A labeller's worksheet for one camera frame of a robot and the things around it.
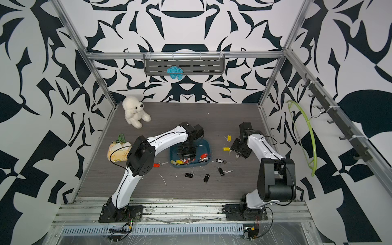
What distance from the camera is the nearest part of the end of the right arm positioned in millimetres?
662

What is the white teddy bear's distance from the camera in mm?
959

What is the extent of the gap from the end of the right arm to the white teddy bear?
627mm
